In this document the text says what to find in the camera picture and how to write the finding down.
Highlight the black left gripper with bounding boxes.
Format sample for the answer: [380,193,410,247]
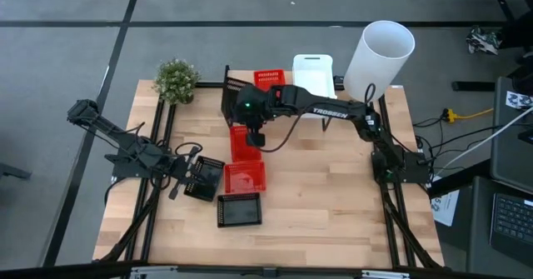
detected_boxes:
[166,146,209,200]

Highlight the black plastic basket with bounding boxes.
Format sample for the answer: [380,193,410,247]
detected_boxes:
[183,156,226,202]
[216,192,263,229]
[222,75,253,124]

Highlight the red plastic basket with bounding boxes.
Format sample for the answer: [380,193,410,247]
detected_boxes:
[229,125,262,162]
[224,160,267,194]
[253,68,286,92]

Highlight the white plastic basket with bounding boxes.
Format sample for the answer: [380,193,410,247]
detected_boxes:
[292,53,337,100]

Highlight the small green potted plant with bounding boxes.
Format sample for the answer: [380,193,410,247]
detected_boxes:
[153,57,202,106]

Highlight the silver aluminium profile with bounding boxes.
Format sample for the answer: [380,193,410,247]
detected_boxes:
[129,265,411,279]

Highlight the white cylindrical lamp shade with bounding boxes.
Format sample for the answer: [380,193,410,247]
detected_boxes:
[343,19,416,103]

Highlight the grey chair foot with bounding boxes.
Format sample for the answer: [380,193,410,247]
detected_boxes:
[0,162,32,181]

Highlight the white paper sheet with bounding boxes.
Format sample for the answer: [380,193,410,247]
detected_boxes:
[431,177,461,228]

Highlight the black slanted desk beam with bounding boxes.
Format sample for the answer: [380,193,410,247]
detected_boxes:
[426,160,492,200]

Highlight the black floor bar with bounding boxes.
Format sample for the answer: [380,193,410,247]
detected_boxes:
[452,80,497,92]

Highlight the person's shoe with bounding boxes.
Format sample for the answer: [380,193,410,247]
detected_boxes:
[465,24,501,56]

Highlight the black side table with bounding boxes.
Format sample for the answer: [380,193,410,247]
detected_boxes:
[465,174,533,279]

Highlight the white sticker with black print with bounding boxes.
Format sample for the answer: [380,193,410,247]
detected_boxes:
[505,90,533,110]

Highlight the person's leg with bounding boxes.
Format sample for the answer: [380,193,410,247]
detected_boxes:
[497,10,533,49]

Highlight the black laptop keyboard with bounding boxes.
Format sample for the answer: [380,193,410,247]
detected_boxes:
[489,192,533,268]

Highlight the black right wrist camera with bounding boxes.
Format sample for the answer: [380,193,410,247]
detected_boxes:
[245,132,267,148]

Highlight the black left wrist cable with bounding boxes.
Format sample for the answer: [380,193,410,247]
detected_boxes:
[174,142,204,157]

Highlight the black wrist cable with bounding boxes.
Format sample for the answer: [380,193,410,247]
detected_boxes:
[174,142,204,157]
[257,111,306,153]

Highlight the wooden shelf with black frame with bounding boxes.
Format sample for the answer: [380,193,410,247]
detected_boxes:
[219,64,336,132]

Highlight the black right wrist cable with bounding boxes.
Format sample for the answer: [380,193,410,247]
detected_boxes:
[257,111,306,153]

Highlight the black aluminium frame rails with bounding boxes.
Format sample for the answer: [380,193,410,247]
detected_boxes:
[366,95,442,270]
[97,97,178,267]

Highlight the black camera stand bar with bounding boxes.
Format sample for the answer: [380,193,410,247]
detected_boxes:
[0,260,533,279]

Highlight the yellow power plug cable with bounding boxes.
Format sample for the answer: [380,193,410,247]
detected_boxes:
[441,107,495,124]

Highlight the white thick cable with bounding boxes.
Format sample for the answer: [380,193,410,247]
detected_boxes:
[441,106,533,167]

